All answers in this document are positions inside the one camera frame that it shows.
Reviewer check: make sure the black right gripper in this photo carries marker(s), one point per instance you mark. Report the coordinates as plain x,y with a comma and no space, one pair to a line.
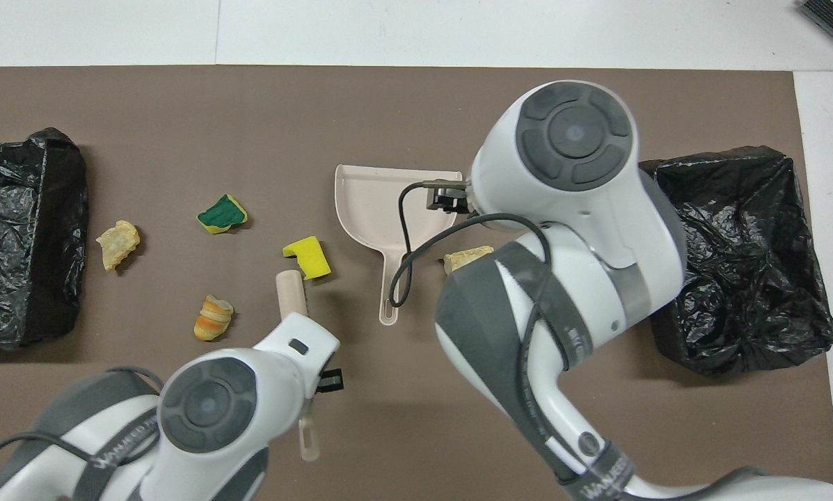
451,200

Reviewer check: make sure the pale crumbly bread chunk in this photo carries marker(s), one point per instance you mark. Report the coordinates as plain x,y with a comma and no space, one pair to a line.
117,243
466,257

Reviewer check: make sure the beige plastic dustpan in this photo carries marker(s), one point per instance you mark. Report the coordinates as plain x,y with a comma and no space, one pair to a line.
374,209

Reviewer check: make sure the beige hand brush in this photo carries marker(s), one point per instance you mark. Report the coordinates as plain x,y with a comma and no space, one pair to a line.
291,292

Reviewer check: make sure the large yellow sponge piece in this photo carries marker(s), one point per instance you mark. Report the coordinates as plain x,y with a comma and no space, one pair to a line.
308,257

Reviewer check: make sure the green and yellow sponge piece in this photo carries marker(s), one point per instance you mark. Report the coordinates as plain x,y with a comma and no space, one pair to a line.
221,214

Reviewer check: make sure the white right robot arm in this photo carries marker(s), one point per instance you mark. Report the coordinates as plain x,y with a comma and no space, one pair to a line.
576,209

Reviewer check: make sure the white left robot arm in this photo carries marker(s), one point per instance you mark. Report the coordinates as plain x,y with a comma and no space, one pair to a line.
207,410

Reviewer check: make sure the black bag lined bin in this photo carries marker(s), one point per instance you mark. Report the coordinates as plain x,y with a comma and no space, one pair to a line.
12,243
750,278

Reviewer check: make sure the brown table mat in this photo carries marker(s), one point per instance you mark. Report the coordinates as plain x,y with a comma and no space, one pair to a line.
179,125

